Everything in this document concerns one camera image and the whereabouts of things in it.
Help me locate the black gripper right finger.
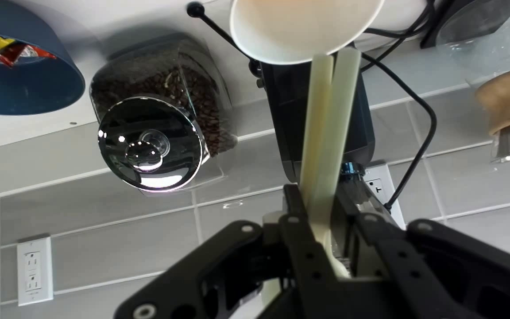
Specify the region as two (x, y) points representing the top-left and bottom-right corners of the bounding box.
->
(331, 180), (510, 319)

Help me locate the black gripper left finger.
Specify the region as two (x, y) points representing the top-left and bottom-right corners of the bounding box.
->
(112, 185), (353, 319)

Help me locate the chrome kettle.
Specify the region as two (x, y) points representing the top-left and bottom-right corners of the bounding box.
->
(89, 35), (239, 196)

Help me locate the black coffee grinder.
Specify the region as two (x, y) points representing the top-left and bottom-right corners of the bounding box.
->
(248, 56), (379, 187)

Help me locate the glass jar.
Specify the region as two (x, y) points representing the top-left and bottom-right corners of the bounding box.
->
(470, 0), (510, 166)

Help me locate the flat black kitchen scale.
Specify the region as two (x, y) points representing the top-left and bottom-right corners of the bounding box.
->
(420, 0), (510, 50)

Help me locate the thin black knobbed rod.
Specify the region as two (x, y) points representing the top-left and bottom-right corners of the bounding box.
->
(184, 0), (262, 68)

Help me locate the dark blue bowl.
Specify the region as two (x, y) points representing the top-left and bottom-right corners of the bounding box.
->
(0, 15), (87, 118)

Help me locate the colourful snack wrapper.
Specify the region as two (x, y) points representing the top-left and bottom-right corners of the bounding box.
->
(0, 33), (57, 70)

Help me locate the white wall outlet with plug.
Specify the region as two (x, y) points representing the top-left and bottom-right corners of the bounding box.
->
(363, 162), (408, 231)

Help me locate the black grinder cable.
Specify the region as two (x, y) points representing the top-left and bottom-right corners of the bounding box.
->
(360, 52), (439, 215)

